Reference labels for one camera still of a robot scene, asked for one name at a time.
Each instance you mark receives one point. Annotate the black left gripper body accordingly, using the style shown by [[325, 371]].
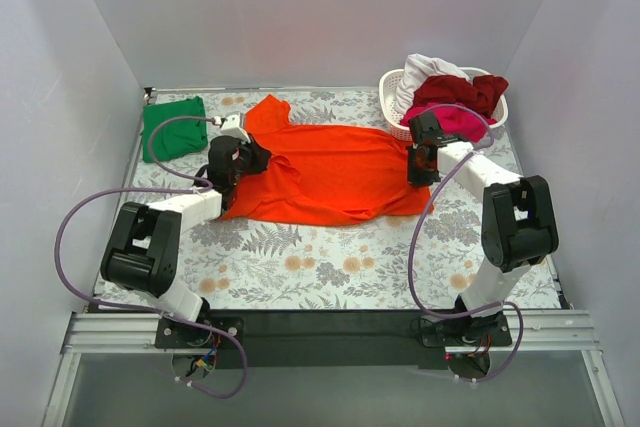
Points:
[[255, 158]]

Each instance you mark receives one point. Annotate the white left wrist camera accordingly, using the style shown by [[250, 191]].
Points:
[[232, 126]]

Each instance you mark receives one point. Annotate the orange t-shirt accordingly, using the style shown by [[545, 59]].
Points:
[[324, 175]]

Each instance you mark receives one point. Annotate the folded green t-shirt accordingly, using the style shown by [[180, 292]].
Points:
[[178, 138]]

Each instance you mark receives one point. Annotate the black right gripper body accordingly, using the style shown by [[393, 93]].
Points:
[[417, 167]]

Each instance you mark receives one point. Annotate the aluminium frame rail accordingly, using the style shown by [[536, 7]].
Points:
[[544, 330]]

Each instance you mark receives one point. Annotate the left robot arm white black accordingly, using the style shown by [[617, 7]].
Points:
[[142, 251]]

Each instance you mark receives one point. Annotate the magenta pink t-shirt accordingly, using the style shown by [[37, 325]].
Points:
[[453, 119]]

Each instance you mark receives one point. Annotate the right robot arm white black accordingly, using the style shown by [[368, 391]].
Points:
[[518, 227]]

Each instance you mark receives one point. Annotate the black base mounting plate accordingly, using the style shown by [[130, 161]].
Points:
[[320, 338]]

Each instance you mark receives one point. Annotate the white t-shirt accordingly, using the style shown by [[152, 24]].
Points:
[[417, 69]]

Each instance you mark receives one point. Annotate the floral patterned table mat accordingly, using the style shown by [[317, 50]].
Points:
[[245, 264]]

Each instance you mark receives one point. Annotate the dark red t-shirt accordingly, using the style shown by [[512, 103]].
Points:
[[481, 94]]

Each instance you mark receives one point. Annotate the white plastic laundry basket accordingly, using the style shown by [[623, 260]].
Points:
[[387, 97]]

